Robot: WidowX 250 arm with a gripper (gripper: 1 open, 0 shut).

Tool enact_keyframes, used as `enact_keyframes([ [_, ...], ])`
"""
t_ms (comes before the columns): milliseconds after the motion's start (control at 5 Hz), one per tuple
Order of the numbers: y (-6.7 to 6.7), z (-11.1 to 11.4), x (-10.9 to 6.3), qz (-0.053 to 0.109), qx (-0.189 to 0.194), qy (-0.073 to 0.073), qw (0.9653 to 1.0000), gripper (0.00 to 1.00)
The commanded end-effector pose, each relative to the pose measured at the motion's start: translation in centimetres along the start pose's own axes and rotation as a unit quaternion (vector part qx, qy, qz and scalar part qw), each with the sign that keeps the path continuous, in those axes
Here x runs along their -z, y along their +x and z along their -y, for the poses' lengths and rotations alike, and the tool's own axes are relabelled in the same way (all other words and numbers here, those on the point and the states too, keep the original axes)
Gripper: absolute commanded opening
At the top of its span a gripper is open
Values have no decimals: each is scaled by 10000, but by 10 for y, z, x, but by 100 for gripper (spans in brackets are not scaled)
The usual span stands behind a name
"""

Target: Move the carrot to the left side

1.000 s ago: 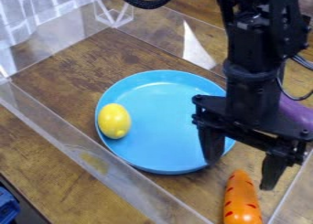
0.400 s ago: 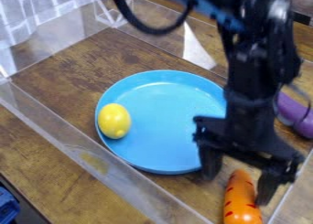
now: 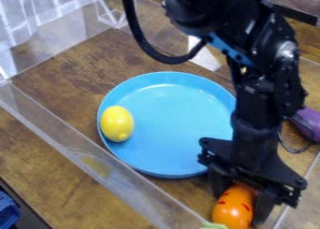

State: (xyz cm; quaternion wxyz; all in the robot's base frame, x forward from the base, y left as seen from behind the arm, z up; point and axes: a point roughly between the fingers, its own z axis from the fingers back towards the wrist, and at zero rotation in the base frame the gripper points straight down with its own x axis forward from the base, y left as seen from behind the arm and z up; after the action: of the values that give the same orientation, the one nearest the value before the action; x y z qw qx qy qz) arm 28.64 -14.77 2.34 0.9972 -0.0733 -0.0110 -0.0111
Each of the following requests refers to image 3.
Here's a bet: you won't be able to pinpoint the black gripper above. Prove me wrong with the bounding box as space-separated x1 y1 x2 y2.
197 113 307 225

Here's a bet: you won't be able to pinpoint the orange toy carrot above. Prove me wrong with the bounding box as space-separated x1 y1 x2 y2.
199 184 254 229

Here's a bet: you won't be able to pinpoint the yellow toy lemon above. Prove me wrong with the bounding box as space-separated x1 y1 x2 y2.
98 106 135 142

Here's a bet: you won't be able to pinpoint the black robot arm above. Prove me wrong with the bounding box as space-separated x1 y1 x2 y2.
164 0 307 225

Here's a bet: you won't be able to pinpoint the purple toy eggplant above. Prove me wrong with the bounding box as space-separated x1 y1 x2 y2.
290 107 320 142

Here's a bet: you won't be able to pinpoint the blue round plate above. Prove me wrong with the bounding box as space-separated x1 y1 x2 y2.
97 72 235 179

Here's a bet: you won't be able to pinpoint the blue object at corner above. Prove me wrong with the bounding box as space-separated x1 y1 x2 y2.
0 191 19 229

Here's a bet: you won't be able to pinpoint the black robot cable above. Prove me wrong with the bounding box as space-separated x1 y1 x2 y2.
119 0 207 65

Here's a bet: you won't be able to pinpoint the clear acrylic enclosure wall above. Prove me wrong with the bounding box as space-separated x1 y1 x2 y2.
0 0 214 229

